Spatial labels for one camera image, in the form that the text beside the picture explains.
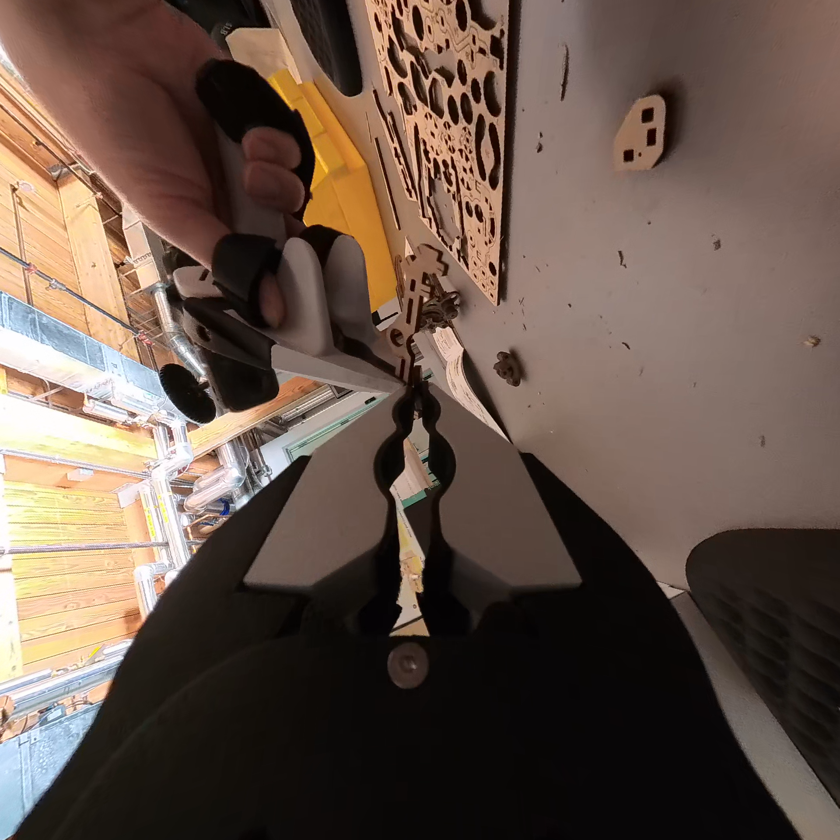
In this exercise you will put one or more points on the silver spiral duct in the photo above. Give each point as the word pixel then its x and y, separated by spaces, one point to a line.
pixel 177 341

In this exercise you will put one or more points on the small wooden model assembly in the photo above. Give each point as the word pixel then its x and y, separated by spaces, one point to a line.
pixel 441 312

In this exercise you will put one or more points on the person's right hand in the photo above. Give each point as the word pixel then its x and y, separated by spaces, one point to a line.
pixel 118 98

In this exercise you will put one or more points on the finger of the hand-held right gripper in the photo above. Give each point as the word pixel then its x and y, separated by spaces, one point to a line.
pixel 348 282
pixel 305 302

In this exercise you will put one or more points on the yellow plastic bin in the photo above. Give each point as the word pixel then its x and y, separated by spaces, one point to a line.
pixel 341 210

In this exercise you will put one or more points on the scattered wood chips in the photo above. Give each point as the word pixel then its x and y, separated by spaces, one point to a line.
pixel 812 341

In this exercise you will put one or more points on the wooden plate with square holes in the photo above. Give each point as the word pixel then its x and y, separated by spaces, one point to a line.
pixel 630 131

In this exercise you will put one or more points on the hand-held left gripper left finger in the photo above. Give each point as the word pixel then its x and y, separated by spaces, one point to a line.
pixel 315 512

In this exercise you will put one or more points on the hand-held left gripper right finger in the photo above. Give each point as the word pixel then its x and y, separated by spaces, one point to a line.
pixel 505 518

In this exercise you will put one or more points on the laser-cut plywood sheet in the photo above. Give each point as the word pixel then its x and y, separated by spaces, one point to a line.
pixel 482 246

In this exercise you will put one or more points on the pale plywood board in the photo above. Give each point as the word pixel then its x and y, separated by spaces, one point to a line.
pixel 256 49

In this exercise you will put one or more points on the silver insulated pipes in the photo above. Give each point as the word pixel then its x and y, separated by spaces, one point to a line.
pixel 169 472

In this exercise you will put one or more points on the small wooden gear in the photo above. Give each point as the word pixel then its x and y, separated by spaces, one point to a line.
pixel 508 369

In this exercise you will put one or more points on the long notched wooden part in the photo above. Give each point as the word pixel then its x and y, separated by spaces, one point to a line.
pixel 415 289

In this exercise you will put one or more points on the thin wood splinter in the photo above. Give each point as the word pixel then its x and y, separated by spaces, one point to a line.
pixel 564 72

